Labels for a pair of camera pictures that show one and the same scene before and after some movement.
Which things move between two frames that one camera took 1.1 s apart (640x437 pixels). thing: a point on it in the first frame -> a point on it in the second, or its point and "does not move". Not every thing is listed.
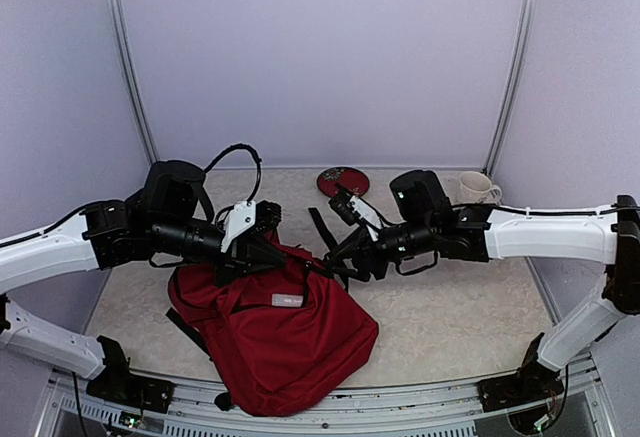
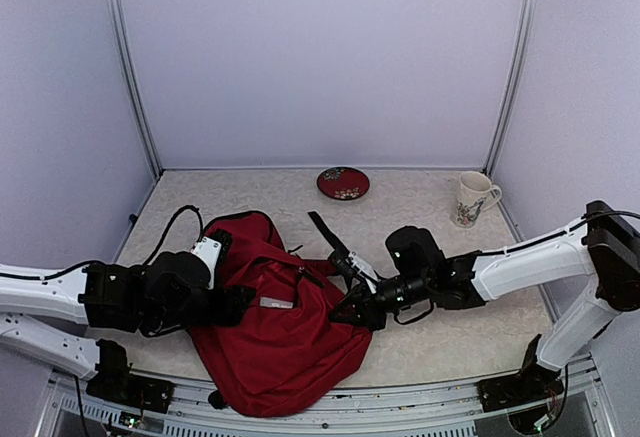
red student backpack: x=288 y=334 does not move
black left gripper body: x=232 y=260 -> x=217 y=312
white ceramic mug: x=476 y=187 does not move
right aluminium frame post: x=524 y=31 does not move
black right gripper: x=364 y=250 -> x=367 y=314
